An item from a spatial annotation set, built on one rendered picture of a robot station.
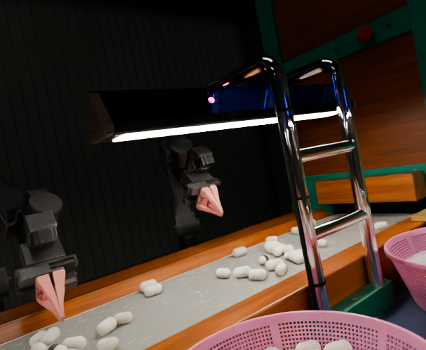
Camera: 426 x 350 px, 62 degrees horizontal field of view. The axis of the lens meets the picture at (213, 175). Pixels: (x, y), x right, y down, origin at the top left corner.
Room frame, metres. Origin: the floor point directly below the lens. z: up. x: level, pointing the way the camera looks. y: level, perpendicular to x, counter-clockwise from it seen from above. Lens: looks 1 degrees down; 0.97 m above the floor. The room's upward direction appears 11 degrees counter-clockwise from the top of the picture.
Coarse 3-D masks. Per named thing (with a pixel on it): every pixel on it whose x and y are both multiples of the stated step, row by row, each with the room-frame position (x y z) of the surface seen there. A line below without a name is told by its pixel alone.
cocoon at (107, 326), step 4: (104, 320) 0.56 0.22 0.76; (108, 320) 0.56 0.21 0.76; (112, 320) 0.56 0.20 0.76; (100, 324) 0.55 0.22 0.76; (104, 324) 0.55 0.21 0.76; (108, 324) 0.55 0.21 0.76; (112, 324) 0.56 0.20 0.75; (116, 324) 0.57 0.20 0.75; (96, 328) 0.55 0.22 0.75; (100, 328) 0.55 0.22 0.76; (104, 328) 0.55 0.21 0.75; (108, 328) 0.55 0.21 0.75; (112, 328) 0.56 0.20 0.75; (96, 332) 0.55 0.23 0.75; (100, 332) 0.54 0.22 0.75; (104, 332) 0.55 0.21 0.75; (108, 332) 0.55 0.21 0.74
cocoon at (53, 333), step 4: (52, 328) 0.57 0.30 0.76; (56, 328) 0.57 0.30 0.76; (48, 332) 0.56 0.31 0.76; (52, 332) 0.56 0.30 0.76; (56, 332) 0.57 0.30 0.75; (44, 336) 0.55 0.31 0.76; (48, 336) 0.55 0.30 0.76; (52, 336) 0.56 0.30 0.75; (56, 336) 0.57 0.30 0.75; (40, 340) 0.55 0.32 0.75; (44, 340) 0.55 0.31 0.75; (48, 340) 0.55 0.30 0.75; (52, 340) 0.55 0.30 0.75; (48, 344) 0.55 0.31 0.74
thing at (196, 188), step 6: (192, 186) 0.88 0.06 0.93; (198, 186) 0.89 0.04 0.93; (204, 186) 0.89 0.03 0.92; (210, 186) 0.90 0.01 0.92; (192, 192) 0.88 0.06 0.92; (198, 192) 0.89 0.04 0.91; (216, 192) 0.89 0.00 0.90; (216, 198) 0.88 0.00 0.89; (210, 204) 0.92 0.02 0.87; (222, 210) 0.87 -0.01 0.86
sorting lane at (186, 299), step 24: (336, 216) 1.12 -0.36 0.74; (384, 216) 0.99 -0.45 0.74; (408, 216) 0.94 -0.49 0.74; (288, 240) 0.93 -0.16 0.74; (336, 240) 0.84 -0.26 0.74; (360, 240) 0.80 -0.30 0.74; (216, 264) 0.84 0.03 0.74; (240, 264) 0.80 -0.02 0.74; (264, 264) 0.76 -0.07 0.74; (288, 264) 0.73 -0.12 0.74; (168, 288) 0.73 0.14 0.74; (192, 288) 0.70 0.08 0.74; (216, 288) 0.67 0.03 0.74; (240, 288) 0.64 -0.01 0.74; (264, 288) 0.62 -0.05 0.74; (96, 312) 0.66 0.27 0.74; (144, 312) 0.62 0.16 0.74; (168, 312) 0.60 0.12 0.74; (192, 312) 0.58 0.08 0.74; (216, 312) 0.56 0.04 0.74; (24, 336) 0.62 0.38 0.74; (72, 336) 0.58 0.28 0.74; (96, 336) 0.56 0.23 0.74; (120, 336) 0.54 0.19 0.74; (144, 336) 0.52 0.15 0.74; (168, 336) 0.51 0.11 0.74
